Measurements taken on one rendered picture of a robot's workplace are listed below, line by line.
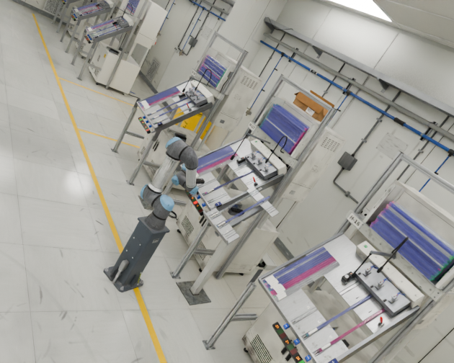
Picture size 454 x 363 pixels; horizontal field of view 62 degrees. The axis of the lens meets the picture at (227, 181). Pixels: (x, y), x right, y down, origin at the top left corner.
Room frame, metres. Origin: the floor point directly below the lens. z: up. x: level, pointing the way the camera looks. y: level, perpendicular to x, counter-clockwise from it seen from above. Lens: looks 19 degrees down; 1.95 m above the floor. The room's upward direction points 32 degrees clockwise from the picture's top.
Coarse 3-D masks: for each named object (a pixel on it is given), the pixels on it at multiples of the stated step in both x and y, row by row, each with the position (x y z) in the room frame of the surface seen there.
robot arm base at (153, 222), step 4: (152, 212) 2.41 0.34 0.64; (148, 216) 2.43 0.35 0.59; (152, 216) 2.39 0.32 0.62; (156, 216) 2.38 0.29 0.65; (148, 220) 2.38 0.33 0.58; (152, 220) 2.38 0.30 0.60; (156, 220) 2.38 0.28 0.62; (160, 220) 2.39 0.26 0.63; (164, 220) 2.42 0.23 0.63; (148, 224) 2.37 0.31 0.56; (152, 224) 2.37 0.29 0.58; (156, 224) 2.39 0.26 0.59; (160, 224) 2.39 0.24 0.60; (164, 224) 2.43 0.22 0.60; (152, 228) 2.37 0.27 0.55; (156, 228) 2.38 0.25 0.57; (160, 228) 2.39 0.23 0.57
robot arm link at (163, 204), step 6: (156, 198) 2.42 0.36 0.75; (162, 198) 2.40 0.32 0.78; (168, 198) 2.46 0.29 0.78; (156, 204) 2.40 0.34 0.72; (162, 204) 2.38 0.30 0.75; (168, 204) 2.40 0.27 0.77; (156, 210) 2.39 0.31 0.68; (162, 210) 2.38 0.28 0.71; (168, 210) 2.40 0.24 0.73; (162, 216) 2.39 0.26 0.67
